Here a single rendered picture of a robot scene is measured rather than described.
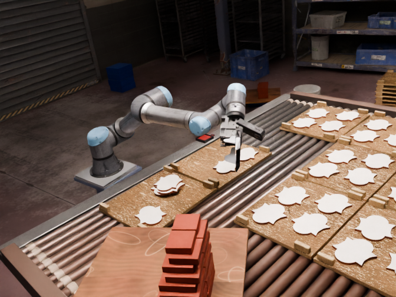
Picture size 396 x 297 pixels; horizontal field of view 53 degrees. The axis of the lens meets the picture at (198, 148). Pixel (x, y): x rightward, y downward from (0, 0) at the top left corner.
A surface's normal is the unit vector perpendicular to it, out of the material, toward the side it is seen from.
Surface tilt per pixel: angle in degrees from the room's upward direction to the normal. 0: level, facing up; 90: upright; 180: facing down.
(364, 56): 90
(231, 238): 0
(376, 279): 0
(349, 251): 0
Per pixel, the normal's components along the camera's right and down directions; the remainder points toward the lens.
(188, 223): -0.12, -0.89
